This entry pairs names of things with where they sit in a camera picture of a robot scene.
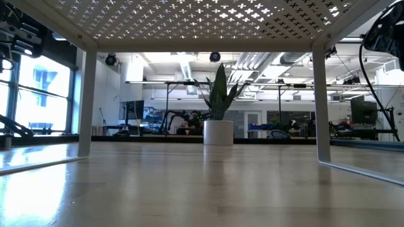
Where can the black background robot arm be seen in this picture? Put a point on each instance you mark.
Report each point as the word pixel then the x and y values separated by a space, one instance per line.
pixel 176 114

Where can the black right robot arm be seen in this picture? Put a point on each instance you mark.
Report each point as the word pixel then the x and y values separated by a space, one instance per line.
pixel 388 31

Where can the black round ceiling spotlight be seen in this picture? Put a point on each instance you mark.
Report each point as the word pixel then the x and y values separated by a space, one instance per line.
pixel 110 60
pixel 215 57

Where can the black curved bar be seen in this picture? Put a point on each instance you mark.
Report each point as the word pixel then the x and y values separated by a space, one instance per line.
pixel 14 126

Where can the black computer monitor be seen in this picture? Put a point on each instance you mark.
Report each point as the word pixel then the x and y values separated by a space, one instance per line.
pixel 363 113
pixel 135 110

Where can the white perforated metal shelf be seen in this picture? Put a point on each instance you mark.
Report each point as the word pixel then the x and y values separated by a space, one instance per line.
pixel 202 47

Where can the person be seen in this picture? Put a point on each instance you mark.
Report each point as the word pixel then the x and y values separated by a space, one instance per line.
pixel 195 116

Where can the green snake plant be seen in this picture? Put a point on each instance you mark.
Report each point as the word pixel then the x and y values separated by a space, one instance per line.
pixel 219 94

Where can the black aluminium table frame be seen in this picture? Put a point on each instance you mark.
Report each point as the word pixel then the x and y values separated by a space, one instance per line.
pixel 284 141

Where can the black ceiling camera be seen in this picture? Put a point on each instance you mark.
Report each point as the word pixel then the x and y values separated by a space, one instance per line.
pixel 331 50

